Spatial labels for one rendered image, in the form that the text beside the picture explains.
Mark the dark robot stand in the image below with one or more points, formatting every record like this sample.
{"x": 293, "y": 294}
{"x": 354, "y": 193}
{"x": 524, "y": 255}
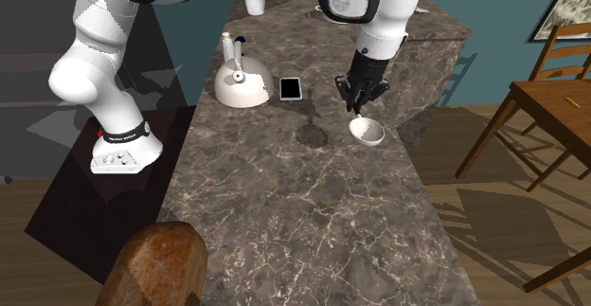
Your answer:
{"x": 74, "y": 212}

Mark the white-framed black phone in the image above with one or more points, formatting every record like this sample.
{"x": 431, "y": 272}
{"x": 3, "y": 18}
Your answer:
{"x": 291, "y": 88}

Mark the white ladle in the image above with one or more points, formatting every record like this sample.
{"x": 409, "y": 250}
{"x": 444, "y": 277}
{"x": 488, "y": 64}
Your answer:
{"x": 368, "y": 132}

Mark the brown wooden table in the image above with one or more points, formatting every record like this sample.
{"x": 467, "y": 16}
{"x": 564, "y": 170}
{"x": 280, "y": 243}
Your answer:
{"x": 549, "y": 104}

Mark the framed wall picture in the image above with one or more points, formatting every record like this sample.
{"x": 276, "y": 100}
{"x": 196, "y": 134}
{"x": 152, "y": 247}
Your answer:
{"x": 570, "y": 5}

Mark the white kettle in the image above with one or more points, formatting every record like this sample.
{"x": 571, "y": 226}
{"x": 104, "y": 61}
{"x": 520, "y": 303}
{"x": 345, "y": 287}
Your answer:
{"x": 244, "y": 85}

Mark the brown wooden chair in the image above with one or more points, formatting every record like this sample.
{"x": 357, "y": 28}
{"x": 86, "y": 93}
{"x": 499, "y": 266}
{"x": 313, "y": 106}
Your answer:
{"x": 561, "y": 53}

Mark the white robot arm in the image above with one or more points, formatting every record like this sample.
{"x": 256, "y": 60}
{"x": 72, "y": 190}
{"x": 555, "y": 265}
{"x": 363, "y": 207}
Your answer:
{"x": 99, "y": 32}

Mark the yellow pencil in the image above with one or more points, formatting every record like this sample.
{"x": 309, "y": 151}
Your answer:
{"x": 571, "y": 102}

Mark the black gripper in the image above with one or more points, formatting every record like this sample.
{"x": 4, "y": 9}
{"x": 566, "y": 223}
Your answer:
{"x": 367, "y": 67}

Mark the brown bread loaf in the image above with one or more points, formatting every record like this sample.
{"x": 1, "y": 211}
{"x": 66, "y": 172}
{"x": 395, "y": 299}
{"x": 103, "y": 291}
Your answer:
{"x": 157, "y": 268}

